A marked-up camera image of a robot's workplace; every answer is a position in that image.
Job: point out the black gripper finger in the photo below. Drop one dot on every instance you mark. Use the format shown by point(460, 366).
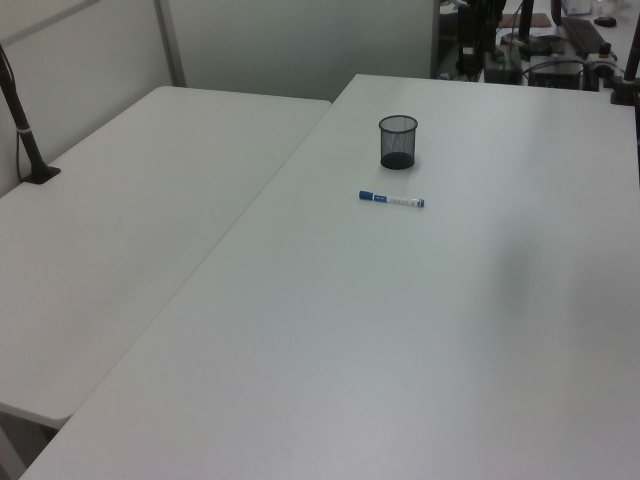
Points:
point(466, 35)
point(489, 30)

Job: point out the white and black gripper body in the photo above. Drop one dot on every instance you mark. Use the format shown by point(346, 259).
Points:
point(479, 6)

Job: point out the small blue object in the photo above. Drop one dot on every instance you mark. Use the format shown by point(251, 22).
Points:
point(370, 195)

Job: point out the black monitor stand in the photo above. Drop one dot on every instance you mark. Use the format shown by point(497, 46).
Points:
point(525, 42)

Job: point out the black and green device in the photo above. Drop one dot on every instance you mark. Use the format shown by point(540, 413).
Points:
point(502, 67)

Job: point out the brown desk mat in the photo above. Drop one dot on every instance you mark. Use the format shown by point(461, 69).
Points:
point(540, 20)

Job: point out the black electronics box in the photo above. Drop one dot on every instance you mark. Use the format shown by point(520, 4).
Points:
point(557, 75)

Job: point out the black keyboard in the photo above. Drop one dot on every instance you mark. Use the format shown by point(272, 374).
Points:
point(582, 35)

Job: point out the black computer mouse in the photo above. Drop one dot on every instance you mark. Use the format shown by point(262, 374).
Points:
point(605, 21)

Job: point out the grey emergency stop button box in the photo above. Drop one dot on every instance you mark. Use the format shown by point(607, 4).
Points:
point(602, 60)

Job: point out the black mesh pen cup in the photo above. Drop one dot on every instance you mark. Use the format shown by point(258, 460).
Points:
point(397, 160)

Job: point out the white side table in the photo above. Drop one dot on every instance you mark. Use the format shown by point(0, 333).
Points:
point(125, 225)

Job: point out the white zip tie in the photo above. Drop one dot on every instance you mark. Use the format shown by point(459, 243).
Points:
point(23, 131)

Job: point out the black camera pole with clamp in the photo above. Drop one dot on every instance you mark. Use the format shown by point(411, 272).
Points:
point(631, 65)

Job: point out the grey metal partition post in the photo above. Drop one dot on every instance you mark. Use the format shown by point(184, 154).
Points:
point(172, 45)

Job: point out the black camera pole with zip tie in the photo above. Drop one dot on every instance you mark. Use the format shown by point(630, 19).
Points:
point(25, 140)

